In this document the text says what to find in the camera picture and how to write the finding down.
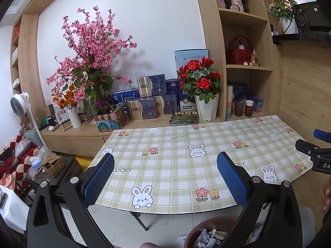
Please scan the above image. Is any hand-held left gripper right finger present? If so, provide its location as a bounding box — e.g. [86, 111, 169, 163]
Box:
[217, 151, 303, 248]

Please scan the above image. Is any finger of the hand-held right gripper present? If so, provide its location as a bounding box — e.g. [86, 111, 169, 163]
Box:
[295, 139, 322, 161]
[313, 129, 331, 143]

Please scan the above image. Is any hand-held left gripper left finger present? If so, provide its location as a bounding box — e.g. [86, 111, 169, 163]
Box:
[27, 152, 115, 248]

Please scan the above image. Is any brown plastic bin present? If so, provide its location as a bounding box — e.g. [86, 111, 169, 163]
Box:
[186, 216, 245, 248]

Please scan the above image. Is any person's right hand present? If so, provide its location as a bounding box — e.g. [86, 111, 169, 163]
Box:
[321, 181, 331, 211]

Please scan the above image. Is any yellow object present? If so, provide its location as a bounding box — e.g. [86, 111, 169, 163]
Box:
[76, 155, 95, 166]

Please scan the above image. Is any black plastic case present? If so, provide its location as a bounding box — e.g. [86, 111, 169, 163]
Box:
[24, 156, 83, 199]

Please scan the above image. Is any open cardboard box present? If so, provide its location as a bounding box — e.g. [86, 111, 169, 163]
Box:
[40, 153, 66, 177]

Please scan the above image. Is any scalloped painted tin box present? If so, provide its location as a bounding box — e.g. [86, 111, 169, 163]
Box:
[92, 106, 127, 133]

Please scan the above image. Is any black folding table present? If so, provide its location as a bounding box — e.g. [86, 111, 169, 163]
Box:
[129, 210, 150, 232]

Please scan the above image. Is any row of small brown bottles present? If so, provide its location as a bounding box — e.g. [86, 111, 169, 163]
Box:
[53, 112, 88, 132]

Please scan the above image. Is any person's right leg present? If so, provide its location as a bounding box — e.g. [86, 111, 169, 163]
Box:
[301, 207, 316, 241]

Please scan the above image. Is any orange flowers white vase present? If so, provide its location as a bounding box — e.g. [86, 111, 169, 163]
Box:
[53, 90, 84, 129]

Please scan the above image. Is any light blue plastic packet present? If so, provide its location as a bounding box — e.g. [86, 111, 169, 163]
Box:
[30, 156, 43, 171]

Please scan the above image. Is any purple blue small box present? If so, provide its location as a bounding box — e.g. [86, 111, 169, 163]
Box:
[252, 95, 264, 113]

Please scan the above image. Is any dark red cup white rim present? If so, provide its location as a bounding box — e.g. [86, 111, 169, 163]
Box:
[244, 100, 254, 117]

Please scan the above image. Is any brown plastic cup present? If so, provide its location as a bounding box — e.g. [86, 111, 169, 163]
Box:
[234, 102, 245, 117]

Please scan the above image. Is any red rose plant white pot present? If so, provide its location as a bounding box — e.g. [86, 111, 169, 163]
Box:
[177, 58, 221, 121]

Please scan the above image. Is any stack of pastel cups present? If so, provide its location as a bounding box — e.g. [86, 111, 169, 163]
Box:
[226, 85, 234, 119]

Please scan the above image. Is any white printed paper sheet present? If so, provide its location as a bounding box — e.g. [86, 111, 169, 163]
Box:
[178, 235, 193, 248]

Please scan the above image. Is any gold metal tray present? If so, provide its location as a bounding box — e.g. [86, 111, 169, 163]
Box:
[169, 111, 200, 126]

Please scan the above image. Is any blue gold gift box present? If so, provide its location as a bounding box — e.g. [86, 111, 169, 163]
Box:
[155, 94, 179, 115]
[126, 99, 158, 120]
[137, 74, 166, 98]

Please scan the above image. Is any red white checkered blanket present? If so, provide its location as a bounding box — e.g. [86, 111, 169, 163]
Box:
[0, 134, 42, 194]

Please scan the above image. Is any paper gift bag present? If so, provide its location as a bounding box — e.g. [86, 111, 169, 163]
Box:
[43, 101, 60, 127]

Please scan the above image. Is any blue printed box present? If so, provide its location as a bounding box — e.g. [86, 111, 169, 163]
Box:
[233, 83, 247, 101]

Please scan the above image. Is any white board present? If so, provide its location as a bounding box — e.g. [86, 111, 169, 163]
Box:
[0, 186, 30, 234]

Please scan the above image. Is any blue white badge box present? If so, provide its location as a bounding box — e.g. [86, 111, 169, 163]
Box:
[178, 81, 198, 110]

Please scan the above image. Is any black counter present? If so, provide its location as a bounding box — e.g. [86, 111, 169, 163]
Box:
[271, 31, 331, 46]

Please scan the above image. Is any white standing fan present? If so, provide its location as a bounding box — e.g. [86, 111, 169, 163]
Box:
[10, 92, 46, 148]

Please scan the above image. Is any dark blue box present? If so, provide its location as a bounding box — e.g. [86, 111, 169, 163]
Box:
[165, 79, 179, 96]

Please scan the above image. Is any black monitor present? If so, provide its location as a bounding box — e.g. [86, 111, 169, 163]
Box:
[296, 2, 331, 33]

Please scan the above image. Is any light blue large box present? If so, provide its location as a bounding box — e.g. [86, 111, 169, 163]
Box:
[174, 49, 209, 75]

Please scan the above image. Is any pink rose plant white pot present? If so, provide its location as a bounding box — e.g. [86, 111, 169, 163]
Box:
[269, 0, 298, 34]

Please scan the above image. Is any pink blossom arrangement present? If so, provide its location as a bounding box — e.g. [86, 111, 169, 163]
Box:
[47, 5, 137, 114]

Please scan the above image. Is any wooden side shelf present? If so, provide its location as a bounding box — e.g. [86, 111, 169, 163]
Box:
[10, 14, 43, 114]

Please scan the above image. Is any wooden shelf unit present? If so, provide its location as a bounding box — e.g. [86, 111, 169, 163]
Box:
[193, 0, 285, 120]

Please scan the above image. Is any blue carton with handle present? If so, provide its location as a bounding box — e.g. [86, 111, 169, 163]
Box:
[112, 89, 139, 106]

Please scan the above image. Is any red basket with handle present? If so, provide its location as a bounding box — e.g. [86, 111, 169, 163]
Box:
[228, 35, 252, 65]

